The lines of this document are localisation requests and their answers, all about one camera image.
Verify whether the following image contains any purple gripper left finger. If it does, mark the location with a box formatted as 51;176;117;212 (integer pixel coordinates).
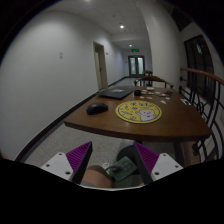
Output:
40;140;94;185

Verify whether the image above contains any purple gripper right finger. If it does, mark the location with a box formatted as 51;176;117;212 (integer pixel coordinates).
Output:
132;140;184;186

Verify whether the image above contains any round yellow mouse pad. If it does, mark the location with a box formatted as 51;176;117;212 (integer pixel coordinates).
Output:
115;100;162;124

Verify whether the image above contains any black computer mouse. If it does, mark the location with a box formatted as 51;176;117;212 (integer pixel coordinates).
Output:
86;103;108;115

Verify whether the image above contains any person's knee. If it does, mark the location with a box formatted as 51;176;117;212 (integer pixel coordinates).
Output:
81;165;114;188

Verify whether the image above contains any wooden table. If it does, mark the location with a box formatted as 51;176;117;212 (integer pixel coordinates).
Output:
64;87;211;143

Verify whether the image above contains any small black box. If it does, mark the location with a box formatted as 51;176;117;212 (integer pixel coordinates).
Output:
134;90;141;96

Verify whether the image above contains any dark closed laptop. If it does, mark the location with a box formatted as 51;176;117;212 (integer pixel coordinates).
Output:
99;87;134;99

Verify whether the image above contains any wooden chair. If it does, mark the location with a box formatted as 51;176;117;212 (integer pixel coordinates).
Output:
134;76;174;89

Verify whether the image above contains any wooden handrail with iron railing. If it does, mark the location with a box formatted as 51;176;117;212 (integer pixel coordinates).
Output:
179;68;224;162

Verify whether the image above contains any glass double door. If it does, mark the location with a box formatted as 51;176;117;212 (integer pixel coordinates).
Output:
128;56;145;76

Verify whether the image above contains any beige side door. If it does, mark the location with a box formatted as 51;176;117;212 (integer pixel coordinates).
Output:
93;42;108;89

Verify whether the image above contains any green exit sign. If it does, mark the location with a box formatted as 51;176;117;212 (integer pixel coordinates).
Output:
131;49;140;52

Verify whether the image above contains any dark window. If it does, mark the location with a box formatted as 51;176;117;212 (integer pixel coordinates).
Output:
184;35;216;102

